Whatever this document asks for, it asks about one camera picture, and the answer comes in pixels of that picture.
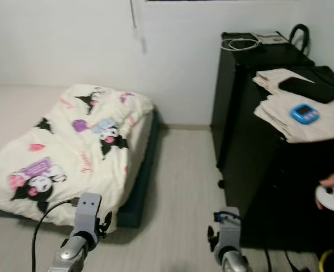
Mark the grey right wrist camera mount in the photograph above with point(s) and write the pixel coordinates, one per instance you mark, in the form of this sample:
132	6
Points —
229	232

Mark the small white grey box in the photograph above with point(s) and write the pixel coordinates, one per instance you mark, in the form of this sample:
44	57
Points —
271	38

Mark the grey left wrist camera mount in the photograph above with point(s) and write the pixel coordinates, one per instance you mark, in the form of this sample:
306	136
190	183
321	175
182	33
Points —
88	214

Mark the cream cartoon print blanket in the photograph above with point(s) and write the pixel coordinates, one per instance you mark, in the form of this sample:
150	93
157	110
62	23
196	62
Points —
76	158

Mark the grey blind wand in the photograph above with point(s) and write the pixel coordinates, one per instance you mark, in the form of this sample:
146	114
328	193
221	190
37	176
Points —
134	16

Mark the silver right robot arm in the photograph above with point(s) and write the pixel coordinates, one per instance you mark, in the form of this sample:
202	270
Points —
233	262

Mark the black cabinet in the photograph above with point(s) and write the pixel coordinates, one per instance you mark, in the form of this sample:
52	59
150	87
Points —
246	153

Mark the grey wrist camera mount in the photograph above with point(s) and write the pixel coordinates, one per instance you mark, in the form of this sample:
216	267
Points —
229	232
88	214

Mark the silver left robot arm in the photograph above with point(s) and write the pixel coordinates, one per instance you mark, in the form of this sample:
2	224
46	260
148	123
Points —
73	255

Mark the large folded beige cloth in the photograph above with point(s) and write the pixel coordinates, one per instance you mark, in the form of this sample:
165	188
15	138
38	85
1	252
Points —
286	122

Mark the small folded beige cloth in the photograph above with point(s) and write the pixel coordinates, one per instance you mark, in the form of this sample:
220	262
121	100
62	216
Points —
269	79

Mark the cream sheeted mattress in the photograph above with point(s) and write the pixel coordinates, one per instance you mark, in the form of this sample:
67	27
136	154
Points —
13	102

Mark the black folded cloth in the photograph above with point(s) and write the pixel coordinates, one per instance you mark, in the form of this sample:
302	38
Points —
314	88

